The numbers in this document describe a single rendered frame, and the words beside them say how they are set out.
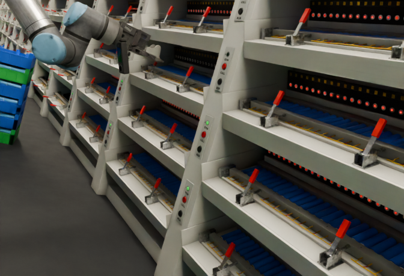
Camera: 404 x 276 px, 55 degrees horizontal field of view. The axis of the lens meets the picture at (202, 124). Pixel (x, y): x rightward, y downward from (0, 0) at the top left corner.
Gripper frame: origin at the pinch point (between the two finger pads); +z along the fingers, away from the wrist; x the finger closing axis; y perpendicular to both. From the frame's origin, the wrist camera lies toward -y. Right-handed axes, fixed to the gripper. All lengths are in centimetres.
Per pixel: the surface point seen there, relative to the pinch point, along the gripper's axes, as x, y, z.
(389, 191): -104, -10, -2
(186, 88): -27.6, -6.0, -0.6
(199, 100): -40.0, -8.0, -2.0
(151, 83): -7.3, -8.6, -2.9
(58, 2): 226, 25, -2
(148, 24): 15.6, 13.2, -3.5
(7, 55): 77, -24, -40
